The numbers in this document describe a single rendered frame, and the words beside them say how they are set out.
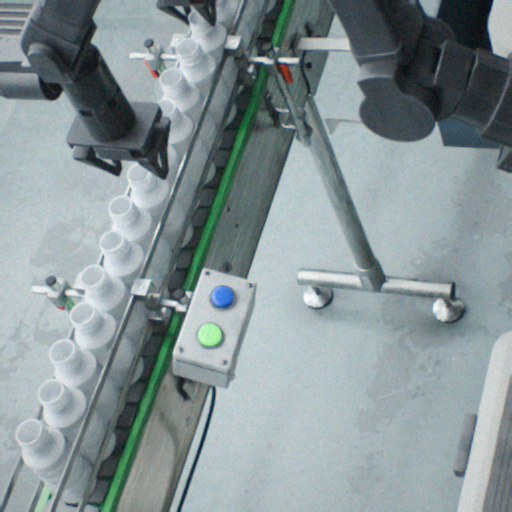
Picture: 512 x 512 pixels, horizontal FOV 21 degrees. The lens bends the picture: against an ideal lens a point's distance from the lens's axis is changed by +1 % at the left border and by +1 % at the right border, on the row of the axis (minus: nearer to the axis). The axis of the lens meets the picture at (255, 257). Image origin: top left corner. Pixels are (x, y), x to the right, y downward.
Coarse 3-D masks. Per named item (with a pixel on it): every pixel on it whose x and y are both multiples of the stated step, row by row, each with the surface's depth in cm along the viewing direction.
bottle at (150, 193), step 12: (132, 168) 197; (132, 180) 197; (144, 180) 195; (156, 180) 197; (132, 192) 199; (144, 192) 196; (156, 192) 197; (168, 192) 198; (144, 204) 197; (156, 204) 197; (156, 216) 199; (168, 216) 200; (180, 216) 202; (168, 228) 202; (180, 228) 203; (192, 228) 207; (168, 240) 204
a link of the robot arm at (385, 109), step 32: (352, 0) 125; (384, 0) 125; (416, 0) 132; (352, 32) 128; (384, 32) 127; (416, 32) 130; (448, 32) 135; (384, 64) 129; (384, 96) 130; (416, 96) 130; (384, 128) 135; (416, 128) 133
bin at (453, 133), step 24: (456, 0) 235; (480, 0) 249; (456, 24) 237; (480, 24) 250; (312, 48) 232; (336, 48) 230; (336, 120) 249; (360, 120) 247; (456, 144) 236; (480, 144) 234
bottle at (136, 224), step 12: (120, 204) 195; (132, 204) 193; (120, 216) 192; (132, 216) 193; (144, 216) 196; (120, 228) 195; (132, 228) 194; (144, 228) 195; (132, 240) 195; (144, 240) 196; (156, 252) 199; (168, 252) 202; (156, 264) 201
